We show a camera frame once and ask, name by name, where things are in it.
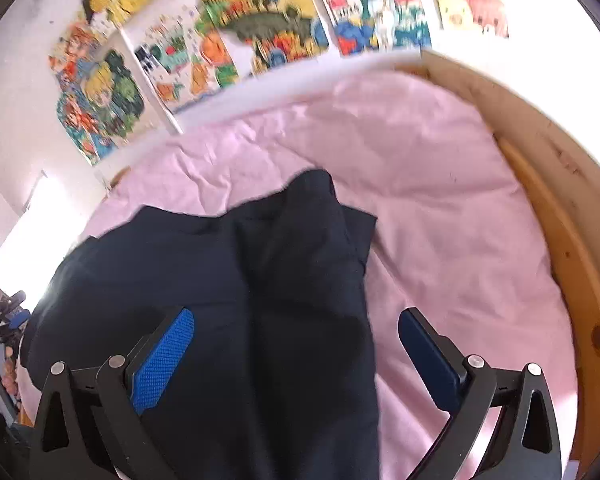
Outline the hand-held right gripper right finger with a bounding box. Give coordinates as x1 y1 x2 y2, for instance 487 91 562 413
399 308 563 480

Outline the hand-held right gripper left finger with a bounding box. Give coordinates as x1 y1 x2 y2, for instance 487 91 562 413
30 305 196 480

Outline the dark navy garment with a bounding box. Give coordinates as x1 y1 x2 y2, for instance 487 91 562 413
20 168 382 480

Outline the person's left hand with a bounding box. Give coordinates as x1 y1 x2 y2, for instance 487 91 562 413
0 346 22 408

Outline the bright window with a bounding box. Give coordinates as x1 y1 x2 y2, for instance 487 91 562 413
0 174 67 297

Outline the pink bed sheet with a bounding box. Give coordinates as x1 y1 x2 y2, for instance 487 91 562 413
17 70 579 480

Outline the wooden bed frame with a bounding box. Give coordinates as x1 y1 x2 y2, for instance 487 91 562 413
395 49 600 467

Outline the cartoon figures wall poster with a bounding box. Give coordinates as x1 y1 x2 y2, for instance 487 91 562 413
49 24 147 167

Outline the white and orange wall poster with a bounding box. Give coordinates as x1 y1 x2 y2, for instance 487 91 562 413
121 0 242 114

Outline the yellow cartoon wall poster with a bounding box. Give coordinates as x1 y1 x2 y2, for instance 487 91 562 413
77 0 147 37

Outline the blue and red wall poster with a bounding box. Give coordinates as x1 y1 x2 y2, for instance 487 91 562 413
302 0 432 57

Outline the yellow and green wall poster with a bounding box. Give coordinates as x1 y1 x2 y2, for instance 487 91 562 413
195 0 331 79

